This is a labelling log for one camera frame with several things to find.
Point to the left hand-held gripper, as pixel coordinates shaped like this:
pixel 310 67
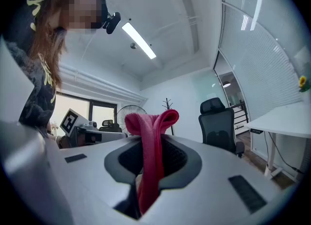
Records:
pixel 85 134

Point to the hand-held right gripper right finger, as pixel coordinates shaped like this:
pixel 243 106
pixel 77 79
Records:
pixel 213 195

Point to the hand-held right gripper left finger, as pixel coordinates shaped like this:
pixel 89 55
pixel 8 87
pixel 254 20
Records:
pixel 92 175

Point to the pink cloth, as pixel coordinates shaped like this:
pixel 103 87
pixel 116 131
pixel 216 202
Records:
pixel 150 160

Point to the black mesh chair backrest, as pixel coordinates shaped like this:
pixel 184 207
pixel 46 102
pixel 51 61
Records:
pixel 216 124

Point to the person's left forearm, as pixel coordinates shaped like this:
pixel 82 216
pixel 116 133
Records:
pixel 62 142

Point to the black standing fan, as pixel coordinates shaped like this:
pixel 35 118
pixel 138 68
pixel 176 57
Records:
pixel 131 112

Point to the black chair armrest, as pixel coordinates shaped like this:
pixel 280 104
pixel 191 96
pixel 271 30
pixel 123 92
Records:
pixel 240 148

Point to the dark framed window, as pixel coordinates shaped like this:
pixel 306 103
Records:
pixel 70 102

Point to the black coat rack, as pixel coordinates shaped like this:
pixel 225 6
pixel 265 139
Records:
pixel 167 105

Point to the black desk control panel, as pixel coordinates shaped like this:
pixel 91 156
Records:
pixel 257 131

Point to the black metal railing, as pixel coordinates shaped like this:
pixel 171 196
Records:
pixel 239 117

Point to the person in dark hoodie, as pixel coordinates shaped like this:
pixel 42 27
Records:
pixel 36 102

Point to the black mesh chair headrest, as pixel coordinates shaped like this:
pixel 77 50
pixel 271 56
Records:
pixel 212 105

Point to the round smoke detector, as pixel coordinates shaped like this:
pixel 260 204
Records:
pixel 133 46

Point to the long ceiling light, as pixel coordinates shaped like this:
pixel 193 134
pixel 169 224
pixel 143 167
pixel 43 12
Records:
pixel 139 40

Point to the white desk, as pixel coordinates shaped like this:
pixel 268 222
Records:
pixel 284 119

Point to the frosted glass panel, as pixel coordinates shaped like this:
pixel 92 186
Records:
pixel 204 88

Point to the black pendant lamp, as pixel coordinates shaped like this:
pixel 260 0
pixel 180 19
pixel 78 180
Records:
pixel 226 84

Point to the person's head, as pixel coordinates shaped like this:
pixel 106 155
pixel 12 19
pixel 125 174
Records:
pixel 82 10

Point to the white window blinds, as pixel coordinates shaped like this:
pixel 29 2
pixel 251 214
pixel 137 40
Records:
pixel 257 68

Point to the yellow sunflower decoration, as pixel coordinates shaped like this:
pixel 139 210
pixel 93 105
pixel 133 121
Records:
pixel 302 81

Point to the black head-mounted camera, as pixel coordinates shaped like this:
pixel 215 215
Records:
pixel 112 22

